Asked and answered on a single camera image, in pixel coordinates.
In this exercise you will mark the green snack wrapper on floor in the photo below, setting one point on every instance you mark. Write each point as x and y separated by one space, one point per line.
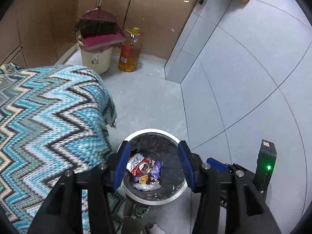
139 211

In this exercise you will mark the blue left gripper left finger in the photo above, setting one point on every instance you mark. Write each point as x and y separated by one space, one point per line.
122 157

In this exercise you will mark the crushed red soda can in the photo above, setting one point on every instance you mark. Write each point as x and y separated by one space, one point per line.
138 165

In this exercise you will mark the yellow cooking oil bottle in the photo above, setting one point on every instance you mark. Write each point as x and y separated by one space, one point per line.
130 50

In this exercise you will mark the white round trash bin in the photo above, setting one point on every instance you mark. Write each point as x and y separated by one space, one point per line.
163 147

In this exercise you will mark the maroon dustpan with broom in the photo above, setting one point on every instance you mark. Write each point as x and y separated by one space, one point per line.
98 28

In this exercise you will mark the purple snack wrapper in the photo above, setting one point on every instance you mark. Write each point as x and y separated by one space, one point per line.
156 170

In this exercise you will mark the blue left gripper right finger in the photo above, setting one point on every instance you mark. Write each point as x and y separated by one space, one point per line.
187 163

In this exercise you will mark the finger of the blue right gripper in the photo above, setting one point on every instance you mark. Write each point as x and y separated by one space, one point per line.
217 165

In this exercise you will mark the cream plastic bucket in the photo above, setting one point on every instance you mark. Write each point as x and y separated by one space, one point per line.
97 59

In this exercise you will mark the blue zigzag knitted cloth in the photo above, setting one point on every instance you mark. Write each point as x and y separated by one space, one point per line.
53 118

